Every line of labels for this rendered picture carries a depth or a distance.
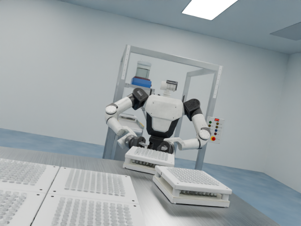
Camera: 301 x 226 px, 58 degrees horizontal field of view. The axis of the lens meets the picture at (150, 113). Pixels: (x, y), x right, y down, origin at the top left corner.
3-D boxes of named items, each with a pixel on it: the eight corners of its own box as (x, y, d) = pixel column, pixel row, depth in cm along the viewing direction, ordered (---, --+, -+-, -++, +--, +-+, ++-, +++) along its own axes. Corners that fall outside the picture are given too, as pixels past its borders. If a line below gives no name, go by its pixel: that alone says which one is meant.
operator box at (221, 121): (219, 144, 285) (225, 119, 284) (204, 141, 282) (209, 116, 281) (217, 142, 291) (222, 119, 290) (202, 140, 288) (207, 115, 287)
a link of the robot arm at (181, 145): (167, 153, 175) (185, 150, 180) (165, 139, 175) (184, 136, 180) (163, 152, 181) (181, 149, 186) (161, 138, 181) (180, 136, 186)
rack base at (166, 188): (229, 207, 107) (230, 201, 107) (171, 202, 100) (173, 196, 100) (200, 184, 131) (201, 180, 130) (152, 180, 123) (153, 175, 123)
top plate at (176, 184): (231, 195, 107) (232, 189, 107) (174, 189, 100) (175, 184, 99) (202, 174, 130) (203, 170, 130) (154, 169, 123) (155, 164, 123)
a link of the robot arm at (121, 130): (136, 134, 175) (125, 122, 183) (125, 142, 172) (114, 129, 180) (138, 140, 180) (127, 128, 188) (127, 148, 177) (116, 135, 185)
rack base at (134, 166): (171, 178, 132) (172, 173, 132) (122, 167, 134) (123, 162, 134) (172, 166, 157) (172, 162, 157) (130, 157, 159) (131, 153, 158)
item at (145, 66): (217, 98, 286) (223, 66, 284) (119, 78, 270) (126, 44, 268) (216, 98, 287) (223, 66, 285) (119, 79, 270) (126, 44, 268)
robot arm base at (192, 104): (185, 123, 211) (182, 110, 218) (202, 120, 210) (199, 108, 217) (184, 112, 199) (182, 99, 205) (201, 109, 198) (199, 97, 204)
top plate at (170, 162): (174, 168, 132) (174, 164, 132) (124, 157, 134) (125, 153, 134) (174, 158, 156) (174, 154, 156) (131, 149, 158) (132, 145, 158)
